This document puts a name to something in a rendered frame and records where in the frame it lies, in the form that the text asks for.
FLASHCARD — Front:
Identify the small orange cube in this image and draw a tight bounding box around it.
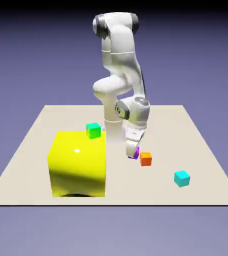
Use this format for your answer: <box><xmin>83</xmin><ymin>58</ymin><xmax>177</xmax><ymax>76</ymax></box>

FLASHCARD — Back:
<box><xmin>139</xmin><ymin>151</ymin><xmax>153</xmax><ymax>167</ymax></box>

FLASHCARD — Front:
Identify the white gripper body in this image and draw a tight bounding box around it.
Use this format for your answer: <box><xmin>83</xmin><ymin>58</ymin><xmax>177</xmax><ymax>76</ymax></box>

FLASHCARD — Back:
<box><xmin>125</xmin><ymin>131</ymin><xmax>145</xmax><ymax>158</ymax></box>

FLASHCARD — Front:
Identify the small cyan cube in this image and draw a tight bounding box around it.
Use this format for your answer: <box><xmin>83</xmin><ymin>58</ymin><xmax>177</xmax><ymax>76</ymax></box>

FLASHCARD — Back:
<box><xmin>173</xmin><ymin>170</ymin><xmax>191</xmax><ymax>188</ymax></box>

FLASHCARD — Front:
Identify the large yellow box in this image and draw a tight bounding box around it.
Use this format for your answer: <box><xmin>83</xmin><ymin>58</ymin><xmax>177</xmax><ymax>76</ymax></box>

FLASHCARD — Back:
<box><xmin>47</xmin><ymin>130</ymin><xmax>107</xmax><ymax>198</ymax></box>

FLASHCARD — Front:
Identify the small green cube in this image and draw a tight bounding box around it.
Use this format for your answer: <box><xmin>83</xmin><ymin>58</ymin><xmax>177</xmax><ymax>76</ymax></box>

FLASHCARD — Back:
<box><xmin>85</xmin><ymin>122</ymin><xmax>102</xmax><ymax>140</ymax></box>

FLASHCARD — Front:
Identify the small purple cube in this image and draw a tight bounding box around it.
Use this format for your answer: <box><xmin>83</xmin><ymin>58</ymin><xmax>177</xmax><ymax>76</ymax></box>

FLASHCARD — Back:
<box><xmin>128</xmin><ymin>146</ymin><xmax>140</xmax><ymax>160</ymax></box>

